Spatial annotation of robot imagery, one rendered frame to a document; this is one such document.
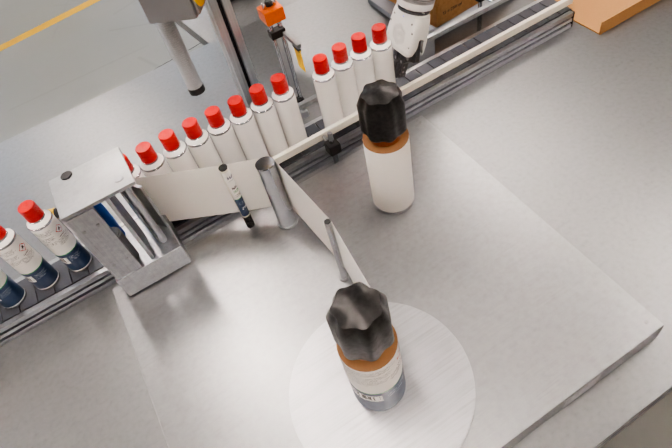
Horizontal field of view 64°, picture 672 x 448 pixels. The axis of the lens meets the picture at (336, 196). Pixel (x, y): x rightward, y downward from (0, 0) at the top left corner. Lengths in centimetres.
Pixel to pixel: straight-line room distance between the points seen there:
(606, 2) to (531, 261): 93
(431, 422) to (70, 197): 71
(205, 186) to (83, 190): 23
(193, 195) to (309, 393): 46
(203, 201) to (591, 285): 76
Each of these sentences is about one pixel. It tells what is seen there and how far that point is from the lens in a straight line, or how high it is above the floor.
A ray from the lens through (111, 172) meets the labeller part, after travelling 105.
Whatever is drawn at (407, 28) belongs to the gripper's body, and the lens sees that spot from 129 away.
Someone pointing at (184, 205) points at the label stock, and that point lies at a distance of 118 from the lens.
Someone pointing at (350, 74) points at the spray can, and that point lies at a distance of 126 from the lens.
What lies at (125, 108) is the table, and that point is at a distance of 174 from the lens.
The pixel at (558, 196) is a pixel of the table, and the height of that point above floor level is 83.
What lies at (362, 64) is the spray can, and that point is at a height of 103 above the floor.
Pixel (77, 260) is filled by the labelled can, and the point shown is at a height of 92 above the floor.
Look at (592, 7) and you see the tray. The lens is 177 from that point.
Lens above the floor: 179
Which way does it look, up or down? 50 degrees down
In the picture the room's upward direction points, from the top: 15 degrees counter-clockwise
